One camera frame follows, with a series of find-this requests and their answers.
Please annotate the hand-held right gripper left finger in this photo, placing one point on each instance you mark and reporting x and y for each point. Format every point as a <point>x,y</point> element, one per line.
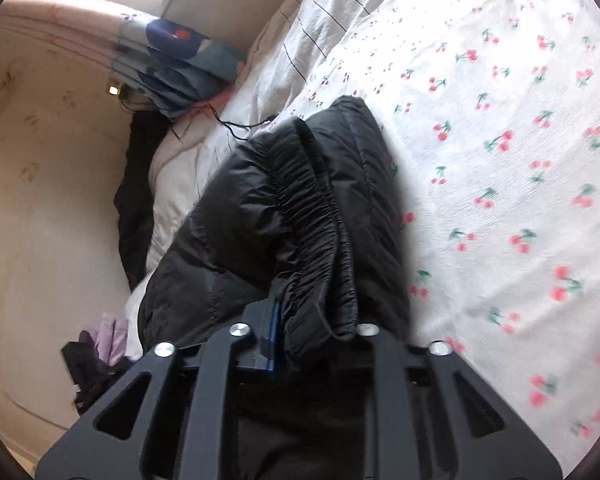
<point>273,340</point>

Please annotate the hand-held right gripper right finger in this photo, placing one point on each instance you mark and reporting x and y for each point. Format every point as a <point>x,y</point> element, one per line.
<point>382,357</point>

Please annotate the black puffer jacket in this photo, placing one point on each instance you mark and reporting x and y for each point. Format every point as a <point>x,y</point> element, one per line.
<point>240,220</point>

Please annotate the purple cloth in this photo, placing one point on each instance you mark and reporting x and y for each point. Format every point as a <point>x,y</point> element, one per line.
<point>112,340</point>

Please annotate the dark cloth pile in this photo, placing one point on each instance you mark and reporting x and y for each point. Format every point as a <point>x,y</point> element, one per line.
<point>85,360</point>

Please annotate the white quilt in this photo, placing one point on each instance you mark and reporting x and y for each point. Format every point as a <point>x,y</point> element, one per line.
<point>180,175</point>

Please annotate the black cloth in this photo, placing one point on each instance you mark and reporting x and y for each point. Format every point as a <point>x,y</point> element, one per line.
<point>140,200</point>

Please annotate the cherry print bed sheet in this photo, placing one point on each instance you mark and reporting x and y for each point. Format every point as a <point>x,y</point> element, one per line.
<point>505,185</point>

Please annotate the small lit device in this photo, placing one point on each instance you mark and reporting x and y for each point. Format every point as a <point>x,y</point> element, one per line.
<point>115,91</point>

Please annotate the white grid-lined duvet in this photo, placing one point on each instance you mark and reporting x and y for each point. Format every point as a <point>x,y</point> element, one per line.
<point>320,25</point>

